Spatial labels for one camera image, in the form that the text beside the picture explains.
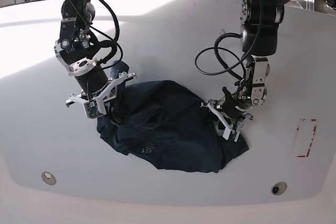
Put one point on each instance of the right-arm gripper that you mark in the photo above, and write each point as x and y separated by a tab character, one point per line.
103	91

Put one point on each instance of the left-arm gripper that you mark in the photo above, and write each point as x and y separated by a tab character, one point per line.
227	115

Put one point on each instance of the dark blue T-shirt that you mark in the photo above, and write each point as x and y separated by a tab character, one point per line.
165	125

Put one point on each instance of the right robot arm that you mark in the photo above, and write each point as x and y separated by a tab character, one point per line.
86	59

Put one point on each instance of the red tape rectangle marking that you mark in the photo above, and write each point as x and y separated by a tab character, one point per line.
304	137

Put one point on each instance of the left round table grommet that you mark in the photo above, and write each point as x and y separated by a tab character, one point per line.
48	178

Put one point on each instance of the round table grommet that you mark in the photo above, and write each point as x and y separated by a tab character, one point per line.
279	188
48	178

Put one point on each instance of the right round table grommet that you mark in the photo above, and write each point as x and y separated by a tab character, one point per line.
279	188

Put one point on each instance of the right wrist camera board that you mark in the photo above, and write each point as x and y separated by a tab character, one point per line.
91	110

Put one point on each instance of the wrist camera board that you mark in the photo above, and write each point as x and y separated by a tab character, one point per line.
234	135
91	110

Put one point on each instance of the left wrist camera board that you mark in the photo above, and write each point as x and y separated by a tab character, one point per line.
234	135

